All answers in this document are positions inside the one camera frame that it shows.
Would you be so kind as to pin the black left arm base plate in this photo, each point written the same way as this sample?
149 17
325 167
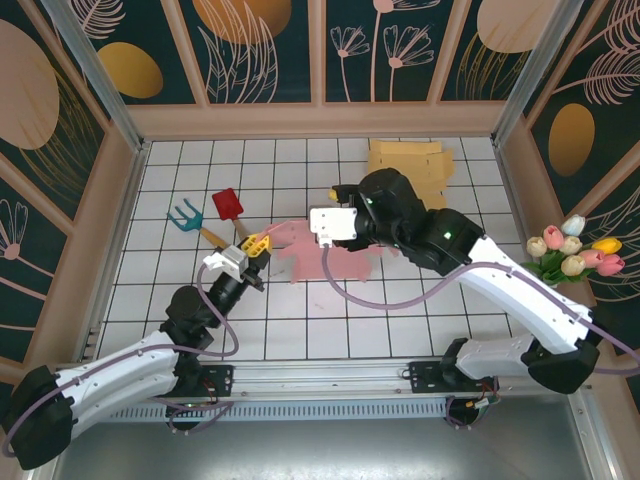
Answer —
222 380

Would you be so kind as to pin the cream tulip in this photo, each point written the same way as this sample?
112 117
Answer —
537 246
573 265
570 245

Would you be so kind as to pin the aluminium frame post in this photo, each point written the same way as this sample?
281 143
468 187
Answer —
538 75
97 75

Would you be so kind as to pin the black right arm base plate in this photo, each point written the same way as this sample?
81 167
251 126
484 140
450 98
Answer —
422 377

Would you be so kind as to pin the yellow tulip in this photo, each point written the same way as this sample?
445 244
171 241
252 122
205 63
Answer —
606 245

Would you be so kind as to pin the pink paper box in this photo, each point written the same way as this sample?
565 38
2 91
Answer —
310 260

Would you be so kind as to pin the red toy shovel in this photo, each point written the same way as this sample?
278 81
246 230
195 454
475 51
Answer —
226 204

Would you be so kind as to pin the teal toy garden rake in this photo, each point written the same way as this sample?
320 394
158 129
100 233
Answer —
189 221

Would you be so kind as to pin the grey metal panel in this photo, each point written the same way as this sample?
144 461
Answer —
325 450

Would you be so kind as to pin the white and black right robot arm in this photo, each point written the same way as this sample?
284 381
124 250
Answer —
525 290

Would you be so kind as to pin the pink tulip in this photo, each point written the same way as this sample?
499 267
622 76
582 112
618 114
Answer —
610 265
591 258
553 236

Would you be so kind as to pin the white and blue tulip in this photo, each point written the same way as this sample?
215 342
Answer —
573 225

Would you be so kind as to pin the yellow paper box sheet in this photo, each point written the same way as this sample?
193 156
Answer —
400 160

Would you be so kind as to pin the green tulip leaves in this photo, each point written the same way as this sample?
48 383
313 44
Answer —
550 267

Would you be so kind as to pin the aluminium table side rail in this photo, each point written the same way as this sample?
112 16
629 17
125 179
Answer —
116 250

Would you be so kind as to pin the aluminium mounting rail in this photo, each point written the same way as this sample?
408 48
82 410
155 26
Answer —
320 377

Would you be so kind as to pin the tulip bouquet in vase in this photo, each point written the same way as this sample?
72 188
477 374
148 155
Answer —
515 200

